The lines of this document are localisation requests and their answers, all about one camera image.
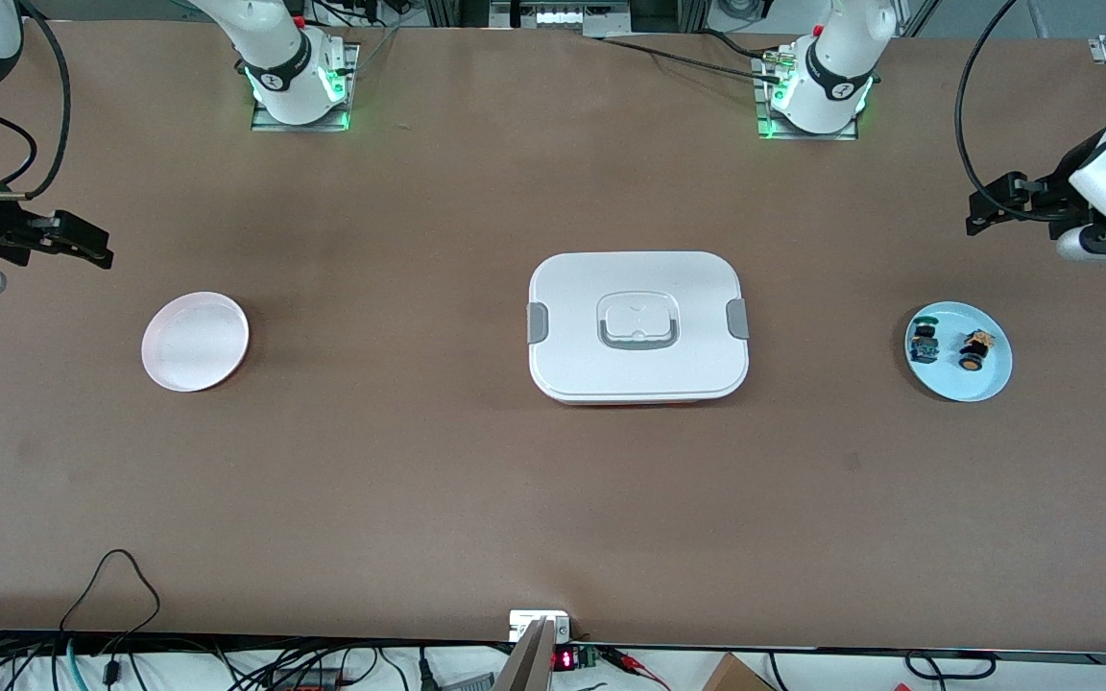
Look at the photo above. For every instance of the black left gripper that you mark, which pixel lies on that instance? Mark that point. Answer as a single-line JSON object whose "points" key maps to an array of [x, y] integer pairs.
{"points": [[1058, 190]]}

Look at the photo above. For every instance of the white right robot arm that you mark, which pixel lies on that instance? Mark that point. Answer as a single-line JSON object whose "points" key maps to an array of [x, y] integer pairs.
{"points": [[275, 58]]}

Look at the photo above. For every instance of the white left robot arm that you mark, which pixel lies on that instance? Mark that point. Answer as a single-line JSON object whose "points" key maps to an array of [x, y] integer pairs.
{"points": [[841, 58]]}

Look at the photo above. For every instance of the pink round plate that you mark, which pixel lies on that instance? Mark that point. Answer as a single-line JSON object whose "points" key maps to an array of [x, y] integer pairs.
{"points": [[196, 341]]}

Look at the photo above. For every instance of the light blue round plate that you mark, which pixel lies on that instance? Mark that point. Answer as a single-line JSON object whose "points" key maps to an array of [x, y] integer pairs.
{"points": [[951, 384]]}

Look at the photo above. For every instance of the white lunch box grey latches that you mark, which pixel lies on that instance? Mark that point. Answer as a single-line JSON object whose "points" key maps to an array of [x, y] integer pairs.
{"points": [[572, 365]]}

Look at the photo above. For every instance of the black device white lights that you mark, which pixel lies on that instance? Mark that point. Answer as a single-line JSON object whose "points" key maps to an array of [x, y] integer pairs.
{"points": [[563, 17]]}

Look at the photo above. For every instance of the brown cardboard box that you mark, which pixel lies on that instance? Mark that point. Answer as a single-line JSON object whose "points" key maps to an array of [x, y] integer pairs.
{"points": [[731, 677]]}

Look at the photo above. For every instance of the red clip lead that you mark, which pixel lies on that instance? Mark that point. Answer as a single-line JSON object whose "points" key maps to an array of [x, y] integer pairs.
{"points": [[635, 662]]}

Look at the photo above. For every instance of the small white box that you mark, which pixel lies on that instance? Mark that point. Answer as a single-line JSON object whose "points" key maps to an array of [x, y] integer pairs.
{"points": [[524, 622]]}

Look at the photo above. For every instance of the grey aluminium bar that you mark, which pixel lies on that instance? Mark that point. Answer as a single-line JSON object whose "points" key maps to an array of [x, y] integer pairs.
{"points": [[526, 667]]}

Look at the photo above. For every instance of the red digit display board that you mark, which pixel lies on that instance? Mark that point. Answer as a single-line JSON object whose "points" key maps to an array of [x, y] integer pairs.
{"points": [[565, 659]]}

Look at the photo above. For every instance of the green push button switch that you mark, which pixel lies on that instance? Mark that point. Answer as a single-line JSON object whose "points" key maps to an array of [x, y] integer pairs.
{"points": [[924, 345]]}

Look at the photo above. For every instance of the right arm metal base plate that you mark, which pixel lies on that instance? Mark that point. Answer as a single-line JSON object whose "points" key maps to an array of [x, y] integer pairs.
{"points": [[270, 127]]}

